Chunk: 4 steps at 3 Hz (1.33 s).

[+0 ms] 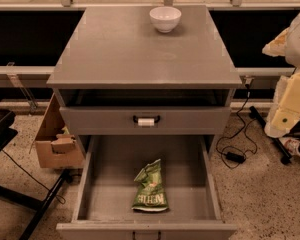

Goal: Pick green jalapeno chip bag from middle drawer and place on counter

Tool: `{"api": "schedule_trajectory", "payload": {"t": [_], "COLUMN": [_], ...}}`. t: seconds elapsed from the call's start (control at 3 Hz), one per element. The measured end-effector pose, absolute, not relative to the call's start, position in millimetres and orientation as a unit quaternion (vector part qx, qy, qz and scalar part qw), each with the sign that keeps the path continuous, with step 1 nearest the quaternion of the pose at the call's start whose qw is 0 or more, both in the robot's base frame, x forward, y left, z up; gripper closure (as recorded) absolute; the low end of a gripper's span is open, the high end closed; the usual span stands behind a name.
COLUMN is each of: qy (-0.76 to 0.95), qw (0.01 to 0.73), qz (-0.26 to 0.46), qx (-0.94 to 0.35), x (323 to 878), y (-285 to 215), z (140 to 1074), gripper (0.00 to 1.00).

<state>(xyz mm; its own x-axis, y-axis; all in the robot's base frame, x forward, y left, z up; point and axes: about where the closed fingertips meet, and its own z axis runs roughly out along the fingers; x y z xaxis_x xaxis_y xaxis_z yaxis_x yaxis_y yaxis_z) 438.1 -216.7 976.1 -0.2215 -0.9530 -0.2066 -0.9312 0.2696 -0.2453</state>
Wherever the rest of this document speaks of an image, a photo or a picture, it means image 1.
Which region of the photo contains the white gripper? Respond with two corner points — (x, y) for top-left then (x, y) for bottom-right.
(264, 70), (300, 138)

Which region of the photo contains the closed grey top drawer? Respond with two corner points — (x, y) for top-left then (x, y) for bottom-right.
(60, 107), (230, 135)

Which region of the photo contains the black drawer handle with tape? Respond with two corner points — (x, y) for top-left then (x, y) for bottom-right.
(133, 116), (161, 127)

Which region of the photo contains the grey drawer cabinet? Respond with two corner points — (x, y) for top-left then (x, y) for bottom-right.
(46, 4), (243, 138)

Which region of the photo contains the brown cardboard box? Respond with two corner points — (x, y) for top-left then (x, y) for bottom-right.
(35, 96), (85, 169)

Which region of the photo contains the open grey middle drawer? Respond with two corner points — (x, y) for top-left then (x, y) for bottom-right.
(57, 135), (236, 240)

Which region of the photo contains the black stand leg right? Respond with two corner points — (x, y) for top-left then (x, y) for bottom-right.
(249, 105), (293, 166)

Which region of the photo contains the white ceramic bowl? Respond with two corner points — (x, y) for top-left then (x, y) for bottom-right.
(149, 6), (182, 33)

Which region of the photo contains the red white sneaker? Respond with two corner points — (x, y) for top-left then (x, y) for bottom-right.
(279, 137), (300, 157)

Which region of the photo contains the clear acrylic bracket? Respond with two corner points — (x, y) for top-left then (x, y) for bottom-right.
(7, 73), (38, 113)

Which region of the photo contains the black stand frame left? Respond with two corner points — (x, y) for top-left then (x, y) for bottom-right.
(0, 114), (72, 240)

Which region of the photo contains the green jalapeno chip bag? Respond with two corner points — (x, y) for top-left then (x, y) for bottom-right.
(132, 159), (169, 212)

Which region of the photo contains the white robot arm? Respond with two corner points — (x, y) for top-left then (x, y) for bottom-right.
(262, 13), (300, 138)

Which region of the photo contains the black power adapter with cable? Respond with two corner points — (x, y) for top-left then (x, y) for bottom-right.
(216, 87), (258, 170)

